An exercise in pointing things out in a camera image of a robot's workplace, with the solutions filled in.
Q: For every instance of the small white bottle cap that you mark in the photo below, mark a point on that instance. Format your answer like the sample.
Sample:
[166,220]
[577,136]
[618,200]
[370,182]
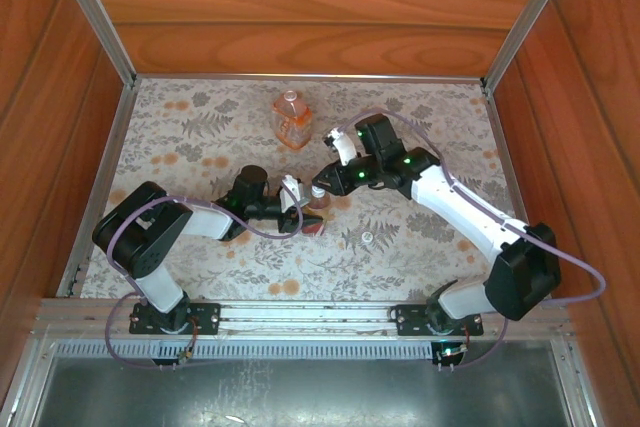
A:
[317,191]

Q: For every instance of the white printed bottle cap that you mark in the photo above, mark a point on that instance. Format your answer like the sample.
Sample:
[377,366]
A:
[367,236]

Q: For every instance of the large orange clear plastic bottle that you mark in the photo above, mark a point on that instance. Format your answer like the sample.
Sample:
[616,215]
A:
[292,122]

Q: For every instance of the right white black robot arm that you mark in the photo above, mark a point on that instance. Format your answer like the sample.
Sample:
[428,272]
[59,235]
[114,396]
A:
[465,212]

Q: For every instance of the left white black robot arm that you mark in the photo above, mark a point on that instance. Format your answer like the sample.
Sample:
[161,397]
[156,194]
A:
[145,242]

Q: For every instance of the floral patterned tablecloth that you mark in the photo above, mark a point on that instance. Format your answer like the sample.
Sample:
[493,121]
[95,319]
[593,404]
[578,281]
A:
[250,267]

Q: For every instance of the grey sheet metal tray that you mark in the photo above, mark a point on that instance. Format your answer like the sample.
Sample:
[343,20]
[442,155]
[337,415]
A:
[300,397]

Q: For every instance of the small connector board green light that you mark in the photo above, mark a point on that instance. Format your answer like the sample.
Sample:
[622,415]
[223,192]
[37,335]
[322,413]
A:
[450,352]

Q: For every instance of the long aluminium mounting rail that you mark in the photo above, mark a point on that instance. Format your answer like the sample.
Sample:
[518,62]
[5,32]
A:
[300,314]

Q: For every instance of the aluminium table edge rail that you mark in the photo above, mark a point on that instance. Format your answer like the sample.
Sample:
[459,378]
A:
[101,187]
[300,77]
[505,147]

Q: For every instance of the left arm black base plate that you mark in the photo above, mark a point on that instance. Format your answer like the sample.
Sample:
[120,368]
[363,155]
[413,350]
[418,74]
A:
[205,319]

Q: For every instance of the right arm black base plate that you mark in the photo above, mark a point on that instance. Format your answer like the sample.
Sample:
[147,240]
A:
[410,321]

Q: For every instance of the aluminium frame post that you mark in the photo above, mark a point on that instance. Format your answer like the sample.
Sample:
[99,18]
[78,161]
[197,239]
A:
[95,17]
[530,17]

